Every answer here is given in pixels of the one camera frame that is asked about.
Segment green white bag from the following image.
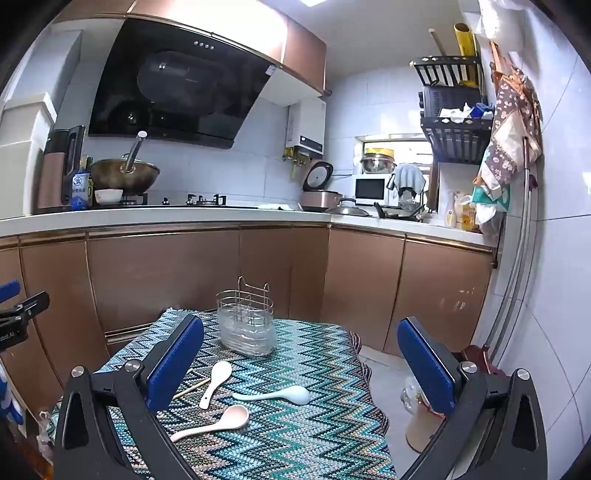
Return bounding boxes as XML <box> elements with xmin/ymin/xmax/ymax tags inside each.
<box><xmin>470</xmin><ymin>185</ymin><xmax>511</xmax><ymax>215</ymax></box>

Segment black range hood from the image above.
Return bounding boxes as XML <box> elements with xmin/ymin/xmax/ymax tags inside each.
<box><xmin>88</xmin><ymin>16</ymin><xmax>284</xmax><ymax>151</ymax></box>

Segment brown black water boiler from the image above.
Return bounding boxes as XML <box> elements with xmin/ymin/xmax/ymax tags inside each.
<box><xmin>37</xmin><ymin>126</ymin><xmax>86</xmax><ymax>214</ymax></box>

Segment white ceramic spoon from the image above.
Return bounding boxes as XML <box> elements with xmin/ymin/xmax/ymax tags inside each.
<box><xmin>199</xmin><ymin>361</ymin><xmax>233</xmax><ymax>409</ymax></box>

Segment glass pot lid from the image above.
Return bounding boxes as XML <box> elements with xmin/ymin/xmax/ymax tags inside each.
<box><xmin>325</xmin><ymin>198</ymin><xmax>372</xmax><ymax>217</ymax></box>

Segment floral hanging apron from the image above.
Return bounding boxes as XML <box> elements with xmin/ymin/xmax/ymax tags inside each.
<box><xmin>475</xmin><ymin>41</ymin><xmax>543</xmax><ymax>188</ymax></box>

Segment white water heater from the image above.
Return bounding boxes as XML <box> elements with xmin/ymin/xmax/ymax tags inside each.
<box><xmin>285</xmin><ymin>98</ymin><xmax>327</xmax><ymax>155</ymax></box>

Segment brass water heater pipes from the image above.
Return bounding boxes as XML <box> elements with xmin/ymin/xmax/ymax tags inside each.
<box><xmin>284</xmin><ymin>148</ymin><xmax>319</xmax><ymax>181</ymax></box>

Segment white plastic bag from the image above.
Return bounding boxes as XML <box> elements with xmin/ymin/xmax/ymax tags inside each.
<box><xmin>475</xmin><ymin>0</ymin><xmax>518</xmax><ymax>40</ymax></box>

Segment person's left hand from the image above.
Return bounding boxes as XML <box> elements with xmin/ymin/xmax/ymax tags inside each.
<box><xmin>0</xmin><ymin>364</ymin><xmax>24</xmax><ymax>425</ymax></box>

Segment black frying pan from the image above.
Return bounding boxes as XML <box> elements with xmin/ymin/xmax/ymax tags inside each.
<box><xmin>373</xmin><ymin>202</ymin><xmax>426</xmax><ymax>221</ymax></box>

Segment copper cabinets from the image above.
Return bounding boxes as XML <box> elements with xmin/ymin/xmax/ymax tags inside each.
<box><xmin>51</xmin><ymin>0</ymin><xmax>328</xmax><ymax>95</ymax></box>
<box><xmin>0</xmin><ymin>222</ymin><xmax>499</xmax><ymax>398</ymax></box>

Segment white kitchen countertop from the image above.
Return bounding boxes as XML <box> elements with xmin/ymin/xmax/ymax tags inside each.
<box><xmin>0</xmin><ymin>205</ymin><xmax>485</xmax><ymax>247</ymax></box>

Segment blue white milk carton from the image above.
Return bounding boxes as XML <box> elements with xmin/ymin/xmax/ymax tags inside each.
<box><xmin>71</xmin><ymin>170</ymin><xmax>90</xmax><ymax>209</ymax></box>

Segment metal wok with handle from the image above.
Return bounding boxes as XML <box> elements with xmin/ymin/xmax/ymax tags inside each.
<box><xmin>89</xmin><ymin>131</ymin><xmax>161</xmax><ymax>195</ymax></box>

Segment copper lower cabinets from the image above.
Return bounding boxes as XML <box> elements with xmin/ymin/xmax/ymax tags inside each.
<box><xmin>0</xmin><ymin>222</ymin><xmax>499</xmax><ymax>398</ymax></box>

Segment copper upper cabinets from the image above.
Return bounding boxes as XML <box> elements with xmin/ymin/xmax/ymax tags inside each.
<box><xmin>51</xmin><ymin>0</ymin><xmax>328</xmax><ymax>95</ymax></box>

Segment pink ceramic spoon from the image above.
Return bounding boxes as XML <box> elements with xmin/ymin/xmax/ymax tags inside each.
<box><xmin>170</xmin><ymin>405</ymin><xmax>250</xmax><ymax>444</ymax></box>

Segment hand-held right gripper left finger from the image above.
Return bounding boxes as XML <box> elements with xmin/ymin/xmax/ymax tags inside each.
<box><xmin>54</xmin><ymin>314</ymin><xmax>205</xmax><ymax>480</ymax></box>

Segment steel mixing bowl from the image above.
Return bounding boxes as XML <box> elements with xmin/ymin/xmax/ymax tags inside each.
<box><xmin>360</xmin><ymin>148</ymin><xmax>398</xmax><ymax>175</ymax></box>

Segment black wall dish rack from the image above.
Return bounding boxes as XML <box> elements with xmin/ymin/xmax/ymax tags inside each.
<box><xmin>410</xmin><ymin>55</ymin><xmax>494</xmax><ymax>164</ymax></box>

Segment white microwave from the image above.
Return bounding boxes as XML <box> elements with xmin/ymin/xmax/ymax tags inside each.
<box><xmin>355</xmin><ymin>174</ymin><xmax>400</xmax><ymax>207</ymax></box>

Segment wooden rolling pin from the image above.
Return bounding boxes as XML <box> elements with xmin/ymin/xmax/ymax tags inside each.
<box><xmin>428</xmin><ymin>28</ymin><xmax>451</xmax><ymax>61</ymax></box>

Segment grey towel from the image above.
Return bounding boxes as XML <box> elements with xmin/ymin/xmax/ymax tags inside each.
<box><xmin>387</xmin><ymin>163</ymin><xmax>428</xmax><ymax>193</ymax></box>

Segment metal mop pole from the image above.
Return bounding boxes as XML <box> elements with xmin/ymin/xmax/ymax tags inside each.
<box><xmin>482</xmin><ymin>136</ymin><xmax>539</xmax><ymax>356</ymax></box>

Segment yellow foil roll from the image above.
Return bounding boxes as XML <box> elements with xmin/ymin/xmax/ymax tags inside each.
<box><xmin>454</xmin><ymin>22</ymin><xmax>478</xmax><ymax>88</ymax></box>

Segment bamboo chopstick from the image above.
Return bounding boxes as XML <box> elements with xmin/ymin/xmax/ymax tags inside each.
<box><xmin>175</xmin><ymin>379</ymin><xmax>211</xmax><ymax>400</ymax></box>

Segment light blue ceramic spoon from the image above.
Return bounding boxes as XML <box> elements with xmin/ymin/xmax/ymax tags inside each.
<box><xmin>232</xmin><ymin>385</ymin><xmax>311</xmax><ymax>407</ymax></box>

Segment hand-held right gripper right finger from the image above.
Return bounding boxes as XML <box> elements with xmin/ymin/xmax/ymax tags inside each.
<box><xmin>397</xmin><ymin>316</ymin><xmax>548</xmax><ymax>480</ymax></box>

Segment zigzag woven tablecloth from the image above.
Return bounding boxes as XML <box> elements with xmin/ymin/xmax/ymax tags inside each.
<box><xmin>48</xmin><ymin>308</ymin><xmax>398</xmax><ymax>480</ymax></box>

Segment wire and clear utensil holder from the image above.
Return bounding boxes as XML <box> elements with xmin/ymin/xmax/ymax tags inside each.
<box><xmin>216</xmin><ymin>276</ymin><xmax>278</xmax><ymax>357</ymax></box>

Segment clear plastic bag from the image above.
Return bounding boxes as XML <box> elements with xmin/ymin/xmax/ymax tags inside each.
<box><xmin>403</xmin><ymin>376</ymin><xmax>432</xmax><ymax>414</ymax></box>

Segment copper rice cooker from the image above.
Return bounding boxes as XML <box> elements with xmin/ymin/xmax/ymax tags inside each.
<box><xmin>299</xmin><ymin>160</ymin><xmax>345</xmax><ymax>212</ymax></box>

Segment white box unit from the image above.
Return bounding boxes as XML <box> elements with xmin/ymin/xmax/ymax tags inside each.
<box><xmin>0</xmin><ymin>91</ymin><xmax>58</xmax><ymax>222</ymax></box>

